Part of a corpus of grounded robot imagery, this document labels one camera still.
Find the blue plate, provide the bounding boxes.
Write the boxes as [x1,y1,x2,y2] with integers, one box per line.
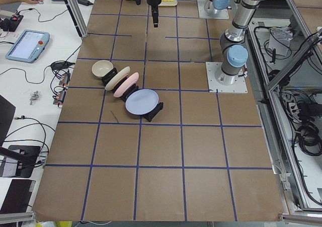
[125,89,159,115]

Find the cream plate in rack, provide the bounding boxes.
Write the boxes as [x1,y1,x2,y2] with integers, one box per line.
[105,66,130,91]

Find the pink plate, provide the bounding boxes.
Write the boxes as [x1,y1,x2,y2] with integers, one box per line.
[113,72,139,98]

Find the cream rectangular tray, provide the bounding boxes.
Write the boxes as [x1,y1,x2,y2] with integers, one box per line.
[159,0,178,7]

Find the black power adapter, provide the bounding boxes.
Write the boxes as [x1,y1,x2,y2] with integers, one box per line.
[77,0,93,6]

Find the beige bowl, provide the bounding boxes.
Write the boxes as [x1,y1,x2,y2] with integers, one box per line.
[92,60,114,79]

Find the black dish rack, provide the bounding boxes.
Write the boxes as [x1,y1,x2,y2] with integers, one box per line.
[101,68,164,122]

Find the blue teach pendant near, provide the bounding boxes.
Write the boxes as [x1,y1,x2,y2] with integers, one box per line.
[5,30,50,63]

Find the aluminium frame post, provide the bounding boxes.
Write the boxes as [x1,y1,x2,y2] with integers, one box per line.
[63,0,89,38]

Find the black emergency switch box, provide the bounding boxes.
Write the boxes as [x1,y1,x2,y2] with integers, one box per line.
[1,15,24,32]

